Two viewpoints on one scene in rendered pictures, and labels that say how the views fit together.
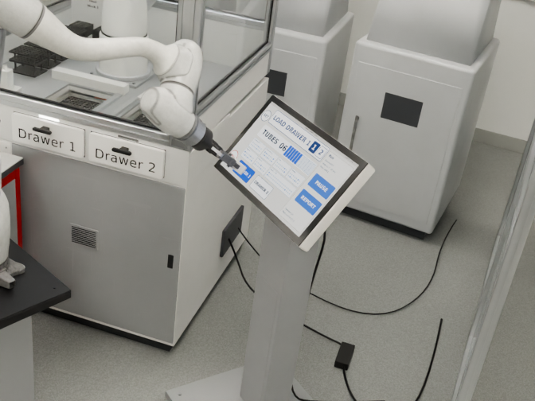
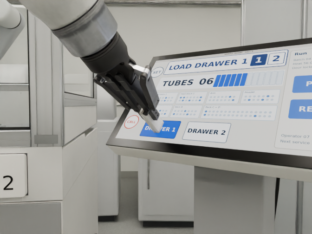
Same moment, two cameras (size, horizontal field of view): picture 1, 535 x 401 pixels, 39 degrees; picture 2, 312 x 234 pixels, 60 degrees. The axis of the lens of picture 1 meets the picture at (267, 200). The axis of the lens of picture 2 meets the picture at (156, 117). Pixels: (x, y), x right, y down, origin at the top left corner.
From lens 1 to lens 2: 1.96 m
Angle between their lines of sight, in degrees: 33
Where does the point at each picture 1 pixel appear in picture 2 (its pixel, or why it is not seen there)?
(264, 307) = not seen: outside the picture
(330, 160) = (303, 56)
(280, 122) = (183, 67)
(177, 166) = (47, 172)
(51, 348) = not seen: outside the picture
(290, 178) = (253, 100)
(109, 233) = not seen: outside the picture
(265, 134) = (167, 84)
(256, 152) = (167, 103)
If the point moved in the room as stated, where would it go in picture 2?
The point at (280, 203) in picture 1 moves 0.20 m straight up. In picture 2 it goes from (263, 133) to (266, 18)
